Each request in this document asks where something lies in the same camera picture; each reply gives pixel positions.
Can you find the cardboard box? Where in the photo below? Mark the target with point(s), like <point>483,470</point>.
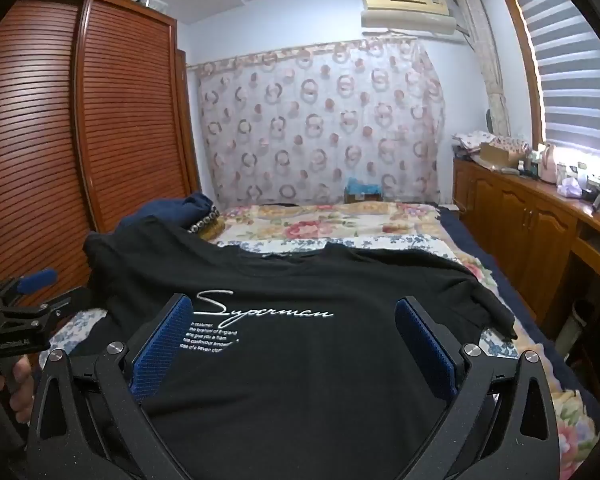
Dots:
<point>500,152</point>

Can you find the floral bed blanket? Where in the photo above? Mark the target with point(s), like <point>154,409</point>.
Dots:
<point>330,220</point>

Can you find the grey zebra window blind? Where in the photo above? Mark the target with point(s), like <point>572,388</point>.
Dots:
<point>570,60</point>

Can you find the person's left hand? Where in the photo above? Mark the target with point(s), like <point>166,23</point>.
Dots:
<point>17,385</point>

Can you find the beaded dark cushion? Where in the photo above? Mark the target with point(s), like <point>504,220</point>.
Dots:
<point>207,224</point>

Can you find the pink bag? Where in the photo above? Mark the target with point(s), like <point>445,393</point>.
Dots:
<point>547,160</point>

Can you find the stack of patterned cloths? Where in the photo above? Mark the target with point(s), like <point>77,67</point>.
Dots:
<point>472,141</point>

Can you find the blue cloth on small box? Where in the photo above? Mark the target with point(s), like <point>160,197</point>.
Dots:
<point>363,190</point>

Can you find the navy blue garment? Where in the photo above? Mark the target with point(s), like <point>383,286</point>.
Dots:
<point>175,215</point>

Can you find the brown louvered wooden wardrobe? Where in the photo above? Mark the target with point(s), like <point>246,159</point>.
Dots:
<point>80,125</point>

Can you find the cream wall air conditioner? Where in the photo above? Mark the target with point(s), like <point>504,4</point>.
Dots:
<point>410,12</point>

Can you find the clear box on wardrobe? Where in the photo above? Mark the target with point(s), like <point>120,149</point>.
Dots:
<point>152,2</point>

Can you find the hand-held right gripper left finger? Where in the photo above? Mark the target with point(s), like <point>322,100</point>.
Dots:
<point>161,347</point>

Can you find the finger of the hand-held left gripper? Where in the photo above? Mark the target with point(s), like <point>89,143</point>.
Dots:
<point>36,278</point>
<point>62,304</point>

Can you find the circle patterned sheer curtain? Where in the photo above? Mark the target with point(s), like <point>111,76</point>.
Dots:
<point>325,125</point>

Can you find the wooden sideboard cabinet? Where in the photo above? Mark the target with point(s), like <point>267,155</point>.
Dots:
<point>525,230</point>

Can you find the tied beige lace curtain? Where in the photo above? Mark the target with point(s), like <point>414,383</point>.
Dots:
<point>487,55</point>

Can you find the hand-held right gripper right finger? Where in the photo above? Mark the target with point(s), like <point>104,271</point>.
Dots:
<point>428,347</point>

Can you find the black printed t-shirt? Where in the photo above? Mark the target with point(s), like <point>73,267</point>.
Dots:
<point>290,340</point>

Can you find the purple packet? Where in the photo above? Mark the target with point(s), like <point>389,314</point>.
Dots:
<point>570,187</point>

